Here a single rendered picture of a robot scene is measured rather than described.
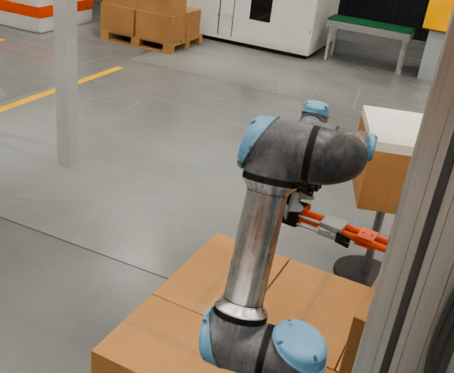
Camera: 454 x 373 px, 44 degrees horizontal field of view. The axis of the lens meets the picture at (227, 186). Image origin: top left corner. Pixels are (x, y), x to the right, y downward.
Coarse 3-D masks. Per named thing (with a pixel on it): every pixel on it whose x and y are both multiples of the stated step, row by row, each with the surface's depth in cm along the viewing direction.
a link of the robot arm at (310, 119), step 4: (304, 116) 155; (308, 116) 154; (312, 116) 154; (316, 116) 155; (300, 120) 154; (304, 120) 151; (308, 120) 151; (312, 120) 151; (316, 120) 153; (320, 120) 154; (312, 124) 149; (316, 124) 149; (320, 124) 149; (324, 124) 149; (328, 124) 150; (332, 128) 148
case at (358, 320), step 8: (376, 280) 169; (368, 296) 162; (368, 304) 159; (360, 312) 155; (360, 320) 153; (352, 328) 155; (360, 328) 154; (352, 336) 156; (360, 336) 155; (352, 344) 157; (344, 352) 160; (352, 352) 158; (344, 360) 161; (352, 360) 159; (344, 368) 162; (352, 368) 160
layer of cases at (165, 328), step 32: (192, 256) 264; (224, 256) 267; (160, 288) 240; (192, 288) 243; (224, 288) 245; (288, 288) 250; (320, 288) 253; (352, 288) 255; (128, 320) 220; (160, 320) 222; (192, 320) 224; (320, 320) 233; (352, 320) 235; (96, 352) 203; (128, 352) 205; (160, 352) 207; (192, 352) 208
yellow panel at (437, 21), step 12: (432, 0) 785; (444, 0) 779; (432, 12) 790; (444, 12) 784; (432, 24) 796; (444, 24) 790; (432, 36) 807; (444, 36) 800; (432, 48) 813; (432, 60) 819; (420, 72) 831; (432, 72) 825
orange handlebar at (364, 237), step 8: (312, 216) 174; (320, 216) 173; (312, 224) 170; (344, 232) 166; (352, 232) 169; (360, 232) 166; (368, 232) 166; (376, 232) 166; (352, 240) 165; (360, 240) 164; (368, 240) 162; (376, 240) 166; (384, 240) 165; (368, 248) 163; (376, 248) 162; (384, 248) 161
